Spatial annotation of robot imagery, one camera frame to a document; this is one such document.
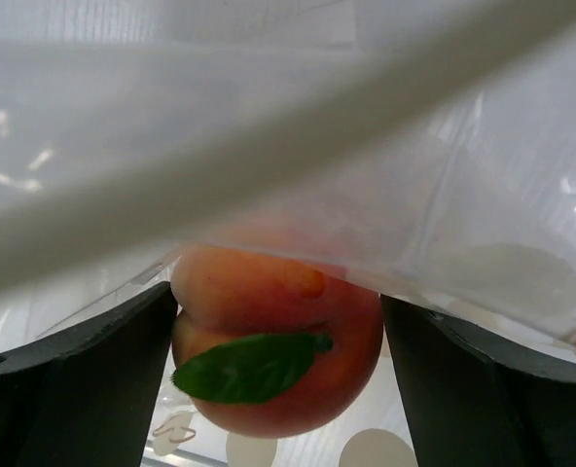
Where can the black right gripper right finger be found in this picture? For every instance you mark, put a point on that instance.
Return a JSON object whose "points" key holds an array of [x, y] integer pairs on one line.
{"points": [[474, 398]]}

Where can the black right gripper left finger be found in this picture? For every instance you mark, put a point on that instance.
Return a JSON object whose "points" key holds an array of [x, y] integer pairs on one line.
{"points": [[85, 396]]}

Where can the pink fake food piece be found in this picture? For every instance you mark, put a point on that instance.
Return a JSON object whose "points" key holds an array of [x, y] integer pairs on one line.
{"points": [[267, 346]]}

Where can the clear zip top bag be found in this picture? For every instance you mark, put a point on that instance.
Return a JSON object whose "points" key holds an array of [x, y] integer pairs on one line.
{"points": [[440, 136]]}

